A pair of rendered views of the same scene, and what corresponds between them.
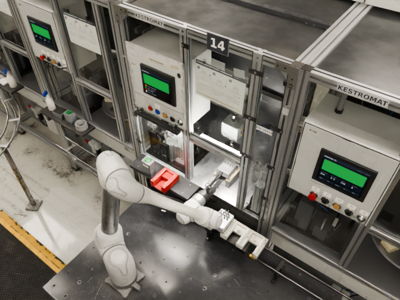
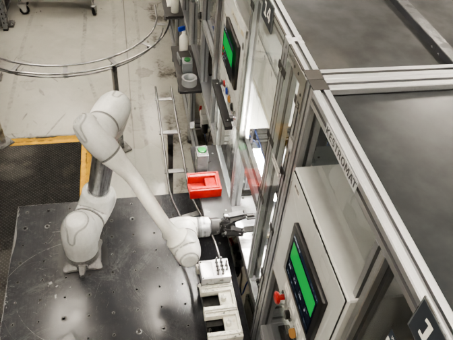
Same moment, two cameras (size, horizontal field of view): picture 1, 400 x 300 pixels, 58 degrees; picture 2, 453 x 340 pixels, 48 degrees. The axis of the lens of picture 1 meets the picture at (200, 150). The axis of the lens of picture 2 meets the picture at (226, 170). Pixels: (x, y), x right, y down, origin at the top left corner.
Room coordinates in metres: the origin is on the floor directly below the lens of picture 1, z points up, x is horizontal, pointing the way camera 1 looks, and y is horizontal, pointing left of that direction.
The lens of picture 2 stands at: (0.32, -0.96, 2.73)
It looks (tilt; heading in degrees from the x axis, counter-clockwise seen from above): 44 degrees down; 40
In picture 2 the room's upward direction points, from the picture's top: 5 degrees clockwise
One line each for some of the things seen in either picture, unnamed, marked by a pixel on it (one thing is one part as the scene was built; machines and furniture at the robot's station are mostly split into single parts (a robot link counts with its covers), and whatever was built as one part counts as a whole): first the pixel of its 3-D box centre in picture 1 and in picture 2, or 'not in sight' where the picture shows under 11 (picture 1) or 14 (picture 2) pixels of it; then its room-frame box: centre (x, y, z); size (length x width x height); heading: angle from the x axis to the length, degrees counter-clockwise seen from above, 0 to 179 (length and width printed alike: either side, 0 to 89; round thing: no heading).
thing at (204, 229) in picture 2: (197, 200); (203, 227); (1.38, 0.01, 1.01); 0.09 x 0.06 x 0.09; 53
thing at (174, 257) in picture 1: (192, 291); (126, 324); (0.95, 0.05, 0.66); 1.50 x 1.06 x 0.04; 54
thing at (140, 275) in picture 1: (126, 278); (82, 256); (1.01, 0.45, 0.71); 0.22 x 0.18 x 0.06; 54
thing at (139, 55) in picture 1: (168, 78); (257, 54); (1.85, 0.19, 1.60); 0.42 x 0.29 x 0.46; 54
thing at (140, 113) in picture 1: (156, 119); (222, 101); (1.74, 0.27, 1.37); 0.36 x 0.04 x 0.04; 54
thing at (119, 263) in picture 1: (120, 264); (79, 233); (1.03, 0.47, 0.85); 0.18 x 0.16 x 0.22; 31
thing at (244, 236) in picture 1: (236, 236); (218, 303); (1.23, -0.23, 0.84); 0.36 x 0.14 x 0.10; 54
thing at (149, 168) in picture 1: (149, 165); (203, 158); (1.72, 0.35, 0.97); 0.08 x 0.08 x 0.12; 54
